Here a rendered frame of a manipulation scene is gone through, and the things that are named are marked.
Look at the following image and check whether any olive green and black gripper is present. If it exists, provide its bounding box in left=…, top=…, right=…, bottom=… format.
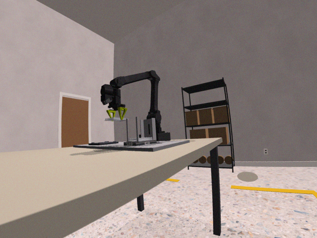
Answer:
left=106, top=98, right=127, bottom=120

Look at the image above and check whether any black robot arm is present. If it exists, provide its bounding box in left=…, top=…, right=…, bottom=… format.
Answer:
left=101, top=70, right=165, bottom=133

